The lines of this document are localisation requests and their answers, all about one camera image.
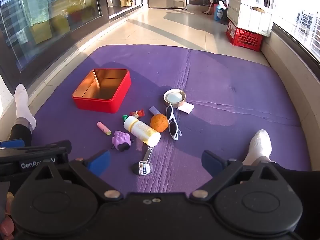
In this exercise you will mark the small green cap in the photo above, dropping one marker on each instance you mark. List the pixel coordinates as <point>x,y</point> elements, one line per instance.
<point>124,117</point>

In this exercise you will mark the small lilac tube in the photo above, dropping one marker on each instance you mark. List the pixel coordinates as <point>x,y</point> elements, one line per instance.
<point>153,110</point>

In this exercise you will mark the purple mat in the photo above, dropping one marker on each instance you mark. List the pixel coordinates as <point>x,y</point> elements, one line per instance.
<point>225,100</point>

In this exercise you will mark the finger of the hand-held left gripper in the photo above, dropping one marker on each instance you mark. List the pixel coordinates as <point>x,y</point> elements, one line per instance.
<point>60,160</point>
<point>37,150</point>

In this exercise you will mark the round metal jar lid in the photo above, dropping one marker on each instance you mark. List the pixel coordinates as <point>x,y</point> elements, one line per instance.
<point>174,97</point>

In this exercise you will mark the person's left hand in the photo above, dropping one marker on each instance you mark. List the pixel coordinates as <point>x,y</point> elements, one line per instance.
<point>7,226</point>

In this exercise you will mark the orange sponge ball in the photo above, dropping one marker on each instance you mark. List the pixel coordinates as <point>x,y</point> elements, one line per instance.
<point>159,123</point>

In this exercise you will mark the red candy wrapper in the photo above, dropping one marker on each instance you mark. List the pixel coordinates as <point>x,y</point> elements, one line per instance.
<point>137,113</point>

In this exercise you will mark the purple bumpy toy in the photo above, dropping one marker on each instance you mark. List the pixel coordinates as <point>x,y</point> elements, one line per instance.
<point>121,140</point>

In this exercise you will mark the person's leg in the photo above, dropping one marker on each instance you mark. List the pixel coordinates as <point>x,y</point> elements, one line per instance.
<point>21,135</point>
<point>305,195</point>

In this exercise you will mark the white bottle with yellow label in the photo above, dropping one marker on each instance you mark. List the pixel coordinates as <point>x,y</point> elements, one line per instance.
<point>142,131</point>

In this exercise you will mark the red plastic crate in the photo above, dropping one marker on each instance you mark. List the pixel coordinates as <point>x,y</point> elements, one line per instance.
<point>242,37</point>

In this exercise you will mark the small white ridged block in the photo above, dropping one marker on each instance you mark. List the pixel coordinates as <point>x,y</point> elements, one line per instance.
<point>187,108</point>

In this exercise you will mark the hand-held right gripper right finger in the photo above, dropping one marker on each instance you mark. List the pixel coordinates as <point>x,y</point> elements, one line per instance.
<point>212,161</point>

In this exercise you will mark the person's left leg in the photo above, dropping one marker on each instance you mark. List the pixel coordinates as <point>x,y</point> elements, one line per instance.
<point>21,135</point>

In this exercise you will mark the pink marker with yellow tip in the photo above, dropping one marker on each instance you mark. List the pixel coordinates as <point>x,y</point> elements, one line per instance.
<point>103,128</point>

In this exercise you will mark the white storage crate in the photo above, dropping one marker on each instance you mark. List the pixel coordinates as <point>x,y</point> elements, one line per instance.
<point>252,17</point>

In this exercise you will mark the glass sliding door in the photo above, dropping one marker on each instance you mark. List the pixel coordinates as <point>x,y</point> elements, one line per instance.
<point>50,12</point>

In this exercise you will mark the red tin box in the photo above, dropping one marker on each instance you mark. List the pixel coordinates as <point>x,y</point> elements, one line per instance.
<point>100,102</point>

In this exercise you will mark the blue detergent bottle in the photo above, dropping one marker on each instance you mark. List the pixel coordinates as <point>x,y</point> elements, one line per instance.
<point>219,12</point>

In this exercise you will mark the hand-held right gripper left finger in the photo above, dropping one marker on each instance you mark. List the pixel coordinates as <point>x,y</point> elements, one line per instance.
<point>100,160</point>

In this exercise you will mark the white sunglasses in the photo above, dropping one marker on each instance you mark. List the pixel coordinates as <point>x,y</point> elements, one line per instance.
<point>173,127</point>

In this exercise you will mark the person's left foot white sock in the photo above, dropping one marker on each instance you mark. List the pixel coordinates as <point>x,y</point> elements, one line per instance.
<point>22,105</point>

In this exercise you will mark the person's right foot white sock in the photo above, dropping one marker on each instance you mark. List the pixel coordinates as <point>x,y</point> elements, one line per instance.
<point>258,147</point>

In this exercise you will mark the person's foot white sock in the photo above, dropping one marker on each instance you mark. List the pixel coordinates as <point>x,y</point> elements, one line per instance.
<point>22,105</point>
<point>258,147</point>

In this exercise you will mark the person's right leg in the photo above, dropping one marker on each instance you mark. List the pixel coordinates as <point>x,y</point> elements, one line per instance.
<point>305,195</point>

